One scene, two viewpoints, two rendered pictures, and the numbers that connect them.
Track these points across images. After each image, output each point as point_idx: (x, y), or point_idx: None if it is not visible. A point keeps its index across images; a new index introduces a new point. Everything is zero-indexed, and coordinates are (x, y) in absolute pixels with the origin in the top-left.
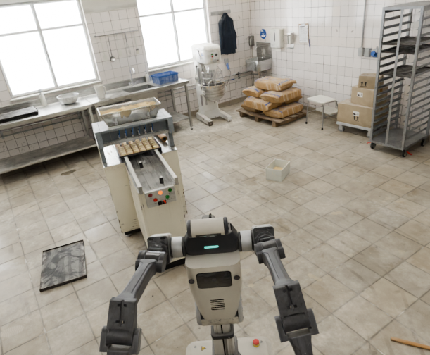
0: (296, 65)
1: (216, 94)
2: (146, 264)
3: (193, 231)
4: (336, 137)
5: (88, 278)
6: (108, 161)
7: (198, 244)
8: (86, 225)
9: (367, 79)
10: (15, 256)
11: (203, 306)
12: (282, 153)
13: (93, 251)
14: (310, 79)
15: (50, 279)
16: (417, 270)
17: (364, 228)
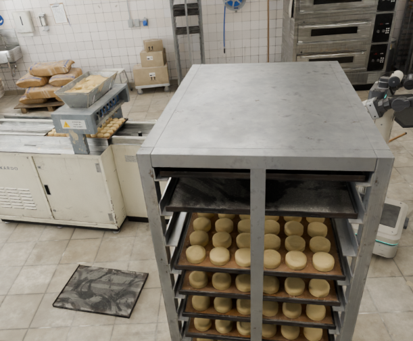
0: (58, 47)
1: None
2: None
3: (400, 79)
4: (144, 99)
5: (151, 274)
6: (90, 151)
7: (384, 96)
8: (48, 258)
9: (152, 43)
10: (17, 338)
11: (389, 135)
12: None
13: (110, 262)
14: (80, 57)
15: (119, 304)
16: None
17: None
